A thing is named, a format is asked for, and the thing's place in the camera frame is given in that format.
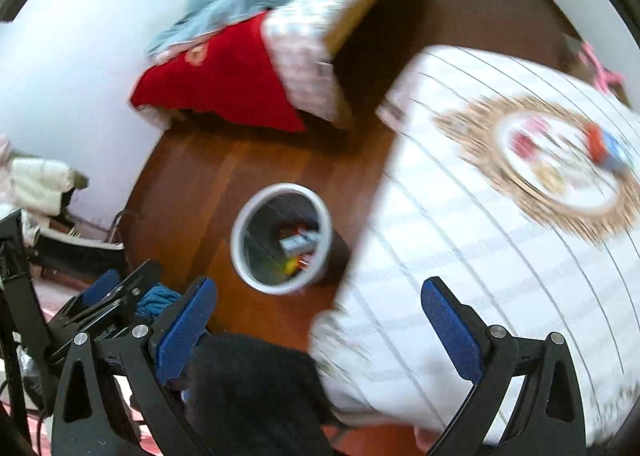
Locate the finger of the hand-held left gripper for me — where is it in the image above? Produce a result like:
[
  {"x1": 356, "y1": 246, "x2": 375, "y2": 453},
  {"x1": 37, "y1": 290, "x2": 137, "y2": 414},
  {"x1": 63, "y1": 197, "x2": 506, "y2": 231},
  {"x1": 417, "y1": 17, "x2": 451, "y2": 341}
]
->
[
  {"x1": 50, "y1": 269, "x2": 122, "y2": 323},
  {"x1": 47, "y1": 260, "x2": 165, "y2": 345}
]

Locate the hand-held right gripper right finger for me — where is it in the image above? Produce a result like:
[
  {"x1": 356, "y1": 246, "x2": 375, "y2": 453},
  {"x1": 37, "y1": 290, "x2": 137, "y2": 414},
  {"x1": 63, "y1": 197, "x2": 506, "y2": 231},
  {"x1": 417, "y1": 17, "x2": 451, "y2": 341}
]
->
[{"x1": 421, "y1": 277, "x2": 586, "y2": 456}]

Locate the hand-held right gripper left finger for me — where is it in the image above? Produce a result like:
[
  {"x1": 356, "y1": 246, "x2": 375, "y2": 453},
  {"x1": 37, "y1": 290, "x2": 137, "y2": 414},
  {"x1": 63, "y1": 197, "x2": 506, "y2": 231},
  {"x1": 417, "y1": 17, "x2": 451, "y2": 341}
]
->
[{"x1": 51, "y1": 277, "x2": 218, "y2": 456}]

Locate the white round waste bin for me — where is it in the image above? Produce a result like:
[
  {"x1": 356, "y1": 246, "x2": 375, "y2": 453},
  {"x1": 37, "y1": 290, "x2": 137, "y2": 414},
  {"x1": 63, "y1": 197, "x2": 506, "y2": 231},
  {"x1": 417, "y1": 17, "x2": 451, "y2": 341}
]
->
[{"x1": 230, "y1": 182, "x2": 334, "y2": 297}]

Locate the white grey box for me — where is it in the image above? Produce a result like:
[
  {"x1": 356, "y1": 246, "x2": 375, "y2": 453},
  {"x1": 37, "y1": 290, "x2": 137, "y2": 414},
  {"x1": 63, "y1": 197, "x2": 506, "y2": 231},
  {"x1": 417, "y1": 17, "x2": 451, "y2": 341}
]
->
[{"x1": 278, "y1": 231, "x2": 321, "y2": 257}]

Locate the blue cloth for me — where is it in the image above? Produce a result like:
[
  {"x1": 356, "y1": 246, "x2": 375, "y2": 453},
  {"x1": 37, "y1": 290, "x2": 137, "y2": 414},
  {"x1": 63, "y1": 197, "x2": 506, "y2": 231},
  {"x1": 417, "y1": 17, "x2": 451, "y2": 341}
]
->
[{"x1": 135, "y1": 285, "x2": 184, "y2": 319}]

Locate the diamond-pattern white tablecloth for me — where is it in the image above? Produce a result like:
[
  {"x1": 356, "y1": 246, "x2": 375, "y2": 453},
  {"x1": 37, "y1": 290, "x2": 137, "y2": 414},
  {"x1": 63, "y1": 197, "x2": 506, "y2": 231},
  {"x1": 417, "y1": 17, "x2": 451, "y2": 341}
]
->
[{"x1": 309, "y1": 44, "x2": 640, "y2": 448}]

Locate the person's dark fleece clothing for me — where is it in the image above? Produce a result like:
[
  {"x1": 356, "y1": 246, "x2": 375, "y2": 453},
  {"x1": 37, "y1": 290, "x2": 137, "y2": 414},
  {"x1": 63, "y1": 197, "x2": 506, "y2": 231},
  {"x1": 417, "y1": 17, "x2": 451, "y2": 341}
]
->
[{"x1": 181, "y1": 333, "x2": 342, "y2": 456}]

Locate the white padded jacket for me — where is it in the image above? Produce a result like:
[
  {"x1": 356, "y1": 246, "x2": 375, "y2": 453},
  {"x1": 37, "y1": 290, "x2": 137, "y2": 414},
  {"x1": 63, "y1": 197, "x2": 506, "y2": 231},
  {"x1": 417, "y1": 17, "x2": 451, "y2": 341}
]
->
[{"x1": 9, "y1": 156, "x2": 90, "y2": 217}]

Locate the red blanket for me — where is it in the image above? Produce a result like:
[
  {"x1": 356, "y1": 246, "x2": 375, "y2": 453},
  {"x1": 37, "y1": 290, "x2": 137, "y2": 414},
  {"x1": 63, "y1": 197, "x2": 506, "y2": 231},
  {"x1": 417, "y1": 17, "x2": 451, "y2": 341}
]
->
[{"x1": 130, "y1": 13, "x2": 309, "y2": 133}]

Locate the red blue milk carton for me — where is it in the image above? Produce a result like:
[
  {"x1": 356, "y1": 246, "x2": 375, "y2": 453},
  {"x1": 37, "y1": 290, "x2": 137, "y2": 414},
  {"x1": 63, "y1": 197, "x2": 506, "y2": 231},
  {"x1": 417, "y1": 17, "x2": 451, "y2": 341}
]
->
[{"x1": 584, "y1": 123, "x2": 629, "y2": 173}]

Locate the grey checkered bedsheet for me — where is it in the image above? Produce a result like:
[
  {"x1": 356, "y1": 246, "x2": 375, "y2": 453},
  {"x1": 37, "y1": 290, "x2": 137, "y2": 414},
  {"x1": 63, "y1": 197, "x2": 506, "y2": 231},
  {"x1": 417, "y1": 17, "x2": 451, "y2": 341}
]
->
[{"x1": 262, "y1": 0, "x2": 417, "y2": 125}]

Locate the pink plastic toy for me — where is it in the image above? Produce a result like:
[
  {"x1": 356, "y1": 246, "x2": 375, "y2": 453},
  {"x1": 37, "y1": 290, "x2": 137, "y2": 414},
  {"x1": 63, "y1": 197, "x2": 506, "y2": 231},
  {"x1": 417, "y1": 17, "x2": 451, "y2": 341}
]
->
[{"x1": 577, "y1": 40, "x2": 627, "y2": 92}]

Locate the wooden bed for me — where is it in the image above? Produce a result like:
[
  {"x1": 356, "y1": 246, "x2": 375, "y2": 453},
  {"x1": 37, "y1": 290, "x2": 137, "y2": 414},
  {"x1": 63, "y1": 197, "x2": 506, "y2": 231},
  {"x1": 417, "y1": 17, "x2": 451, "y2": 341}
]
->
[{"x1": 130, "y1": 0, "x2": 427, "y2": 135}]

